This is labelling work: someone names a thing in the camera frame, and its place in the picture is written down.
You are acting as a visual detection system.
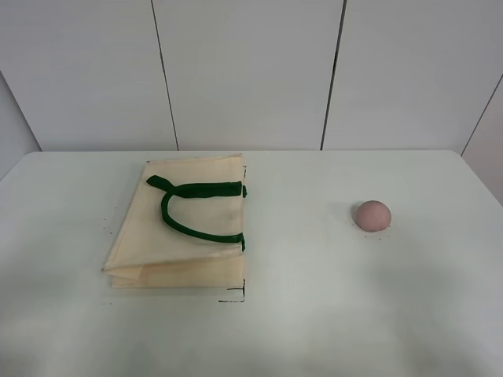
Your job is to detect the cream linen bag green handles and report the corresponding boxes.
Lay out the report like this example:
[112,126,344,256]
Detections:
[101,153,248,291]

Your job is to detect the pink peach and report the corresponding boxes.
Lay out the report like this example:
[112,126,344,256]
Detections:
[355,200,391,232]

